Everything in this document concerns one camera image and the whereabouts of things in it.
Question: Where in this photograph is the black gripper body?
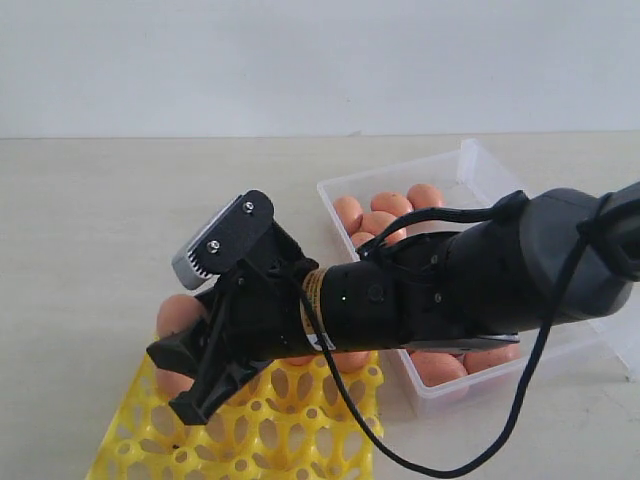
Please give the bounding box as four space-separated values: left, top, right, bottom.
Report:
194 219 317 367

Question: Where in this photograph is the brown egg tray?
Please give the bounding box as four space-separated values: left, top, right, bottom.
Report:
156 294 207 338
332 351 370 374
284 355 315 366

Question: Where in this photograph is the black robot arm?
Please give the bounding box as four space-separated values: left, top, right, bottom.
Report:
147 185 639 425

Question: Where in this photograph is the yellow plastic egg tray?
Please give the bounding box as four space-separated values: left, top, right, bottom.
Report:
86 358 373 479

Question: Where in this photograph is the brown egg front left cluster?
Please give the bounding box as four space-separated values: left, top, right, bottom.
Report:
350 231 375 249

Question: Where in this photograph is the brown egg front corner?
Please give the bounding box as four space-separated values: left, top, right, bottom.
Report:
410 352 468 387

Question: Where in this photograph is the clear plastic container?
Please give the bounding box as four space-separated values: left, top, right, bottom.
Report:
317 139 639 418

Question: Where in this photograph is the black cable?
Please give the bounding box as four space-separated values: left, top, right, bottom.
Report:
284 192 621 476

